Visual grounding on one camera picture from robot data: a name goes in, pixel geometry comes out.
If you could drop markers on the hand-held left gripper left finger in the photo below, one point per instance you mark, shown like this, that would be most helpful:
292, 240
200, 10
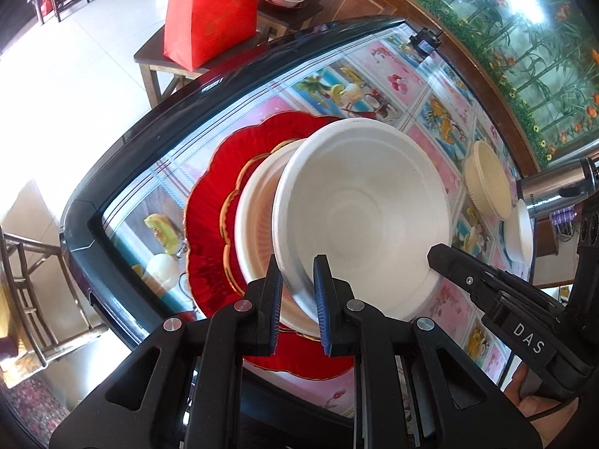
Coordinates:
276, 308

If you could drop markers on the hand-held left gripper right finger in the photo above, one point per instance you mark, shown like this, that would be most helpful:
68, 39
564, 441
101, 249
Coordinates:
323, 308

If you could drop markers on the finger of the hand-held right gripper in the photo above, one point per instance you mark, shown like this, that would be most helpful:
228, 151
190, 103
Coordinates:
468, 271

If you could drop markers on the small white bowl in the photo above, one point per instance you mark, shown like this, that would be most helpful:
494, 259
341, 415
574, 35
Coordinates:
519, 234

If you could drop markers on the beige bowl with tab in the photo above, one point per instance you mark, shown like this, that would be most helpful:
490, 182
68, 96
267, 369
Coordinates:
255, 224

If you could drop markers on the beige ribbed bowl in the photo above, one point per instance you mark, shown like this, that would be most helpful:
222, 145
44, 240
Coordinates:
486, 182

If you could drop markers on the red plate with white sticker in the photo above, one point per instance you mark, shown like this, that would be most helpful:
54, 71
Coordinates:
230, 229

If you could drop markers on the red plate with gold print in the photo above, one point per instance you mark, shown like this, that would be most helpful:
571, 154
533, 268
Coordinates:
206, 224

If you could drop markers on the large white bowl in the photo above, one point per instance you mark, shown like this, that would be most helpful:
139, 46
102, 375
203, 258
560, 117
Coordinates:
365, 206

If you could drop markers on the person's right hand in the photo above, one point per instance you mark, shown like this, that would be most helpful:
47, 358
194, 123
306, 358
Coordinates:
533, 411

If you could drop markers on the purple can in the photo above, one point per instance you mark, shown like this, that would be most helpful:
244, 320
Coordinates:
558, 216
569, 214

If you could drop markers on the stainless steel thermos kettle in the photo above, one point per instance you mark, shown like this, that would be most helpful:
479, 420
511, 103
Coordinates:
552, 187

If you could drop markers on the fish tank with artificial flowers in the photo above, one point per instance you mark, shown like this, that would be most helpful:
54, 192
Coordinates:
514, 32

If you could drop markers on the wooden chair with yellow seat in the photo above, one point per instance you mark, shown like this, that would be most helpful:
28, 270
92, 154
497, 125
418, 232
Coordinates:
14, 318

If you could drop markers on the dark wooden stool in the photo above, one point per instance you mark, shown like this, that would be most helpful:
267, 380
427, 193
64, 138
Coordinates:
299, 16
154, 63

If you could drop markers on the red gift bag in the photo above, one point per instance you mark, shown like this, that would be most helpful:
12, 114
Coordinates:
210, 18

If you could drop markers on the black frame glass table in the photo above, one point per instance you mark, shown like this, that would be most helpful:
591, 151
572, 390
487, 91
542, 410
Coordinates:
210, 91

